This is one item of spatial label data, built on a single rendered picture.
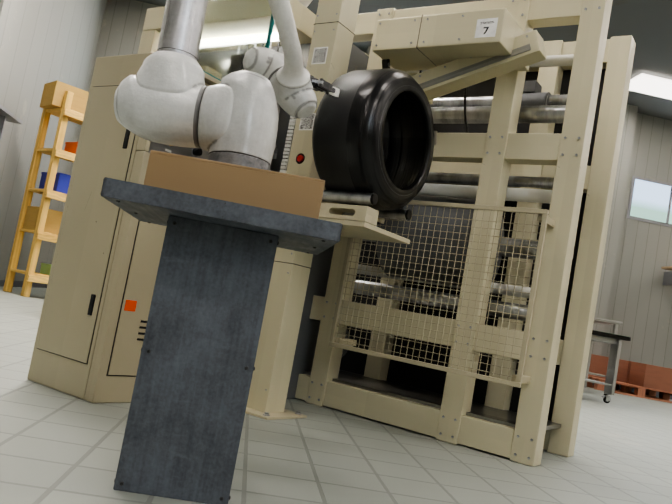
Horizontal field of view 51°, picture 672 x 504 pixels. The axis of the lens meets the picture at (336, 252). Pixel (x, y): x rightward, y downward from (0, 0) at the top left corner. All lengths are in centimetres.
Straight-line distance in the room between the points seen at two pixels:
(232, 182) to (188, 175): 9
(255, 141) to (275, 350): 135
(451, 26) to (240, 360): 194
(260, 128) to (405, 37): 160
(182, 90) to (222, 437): 81
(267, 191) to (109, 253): 118
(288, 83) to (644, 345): 1101
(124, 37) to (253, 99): 1013
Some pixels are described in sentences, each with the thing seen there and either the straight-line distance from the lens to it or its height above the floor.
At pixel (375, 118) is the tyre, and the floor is 118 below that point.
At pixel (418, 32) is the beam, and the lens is 317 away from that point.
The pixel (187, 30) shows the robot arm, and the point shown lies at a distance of 182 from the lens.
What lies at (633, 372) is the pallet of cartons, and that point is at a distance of 1158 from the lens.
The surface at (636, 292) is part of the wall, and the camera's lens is 1263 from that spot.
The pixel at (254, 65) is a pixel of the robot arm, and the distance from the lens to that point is 224.
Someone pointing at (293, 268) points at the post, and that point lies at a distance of 285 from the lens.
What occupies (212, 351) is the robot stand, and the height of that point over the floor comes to 33.
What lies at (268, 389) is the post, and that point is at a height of 10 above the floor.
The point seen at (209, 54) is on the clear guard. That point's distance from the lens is 287.
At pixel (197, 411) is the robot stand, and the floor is 19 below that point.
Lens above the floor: 47
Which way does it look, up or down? 5 degrees up
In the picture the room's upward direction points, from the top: 10 degrees clockwise
